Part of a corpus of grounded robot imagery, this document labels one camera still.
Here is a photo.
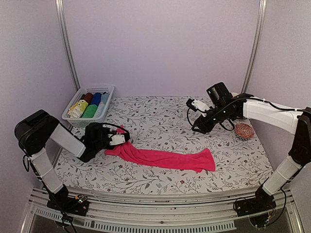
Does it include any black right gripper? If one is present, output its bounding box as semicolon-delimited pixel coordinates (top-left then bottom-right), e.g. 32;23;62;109
192;103;233;134

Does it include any pink towel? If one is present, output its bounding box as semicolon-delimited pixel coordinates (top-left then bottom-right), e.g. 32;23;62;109
104;128;216;172

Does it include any green and cream patterned towel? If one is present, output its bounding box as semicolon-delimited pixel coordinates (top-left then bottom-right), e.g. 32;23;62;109
68;100;88;118

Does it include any green rolled towel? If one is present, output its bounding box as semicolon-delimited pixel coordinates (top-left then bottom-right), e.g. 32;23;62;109
82;104;98;118

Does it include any white plastic basket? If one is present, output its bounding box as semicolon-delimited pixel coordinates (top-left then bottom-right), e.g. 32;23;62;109
62;86;115;128

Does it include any brown rolled towel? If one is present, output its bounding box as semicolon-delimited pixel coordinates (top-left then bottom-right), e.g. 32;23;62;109
83;93;93;104

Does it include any light blue rolled towel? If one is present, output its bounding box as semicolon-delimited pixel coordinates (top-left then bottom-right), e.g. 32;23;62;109
93;92;110;118

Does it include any right robot arm white sleeve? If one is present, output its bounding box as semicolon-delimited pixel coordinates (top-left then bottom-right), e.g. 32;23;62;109
206;82;311;216

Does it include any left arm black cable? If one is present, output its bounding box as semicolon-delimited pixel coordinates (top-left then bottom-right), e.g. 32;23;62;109
102;122;131;144

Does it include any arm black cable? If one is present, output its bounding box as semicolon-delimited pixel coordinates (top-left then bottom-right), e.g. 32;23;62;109
102;122;131;144
186;97;307;132

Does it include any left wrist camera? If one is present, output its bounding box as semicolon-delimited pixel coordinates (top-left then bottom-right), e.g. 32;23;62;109
108;133;126;146

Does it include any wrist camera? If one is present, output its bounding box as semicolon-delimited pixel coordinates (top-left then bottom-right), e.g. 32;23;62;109
186;99;210;117
108;133;126;146

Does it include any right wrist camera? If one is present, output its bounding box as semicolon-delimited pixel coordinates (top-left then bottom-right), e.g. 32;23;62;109
186;99;210;117

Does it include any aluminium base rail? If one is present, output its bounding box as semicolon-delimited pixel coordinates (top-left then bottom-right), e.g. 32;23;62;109
21;187;304;231

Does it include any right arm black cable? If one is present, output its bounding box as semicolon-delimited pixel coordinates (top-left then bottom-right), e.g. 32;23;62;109
186;97;307;132

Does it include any right aluminium frame post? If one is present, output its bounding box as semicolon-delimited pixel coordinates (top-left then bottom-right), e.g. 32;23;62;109
242;0;267;92

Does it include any aluminium frame post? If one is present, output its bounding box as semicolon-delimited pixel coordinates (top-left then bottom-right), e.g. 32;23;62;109
55;0;81;91
242;0;267;92

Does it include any left aluminium frame post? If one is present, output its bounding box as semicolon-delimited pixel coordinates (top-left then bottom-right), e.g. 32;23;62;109
55;0;81;91

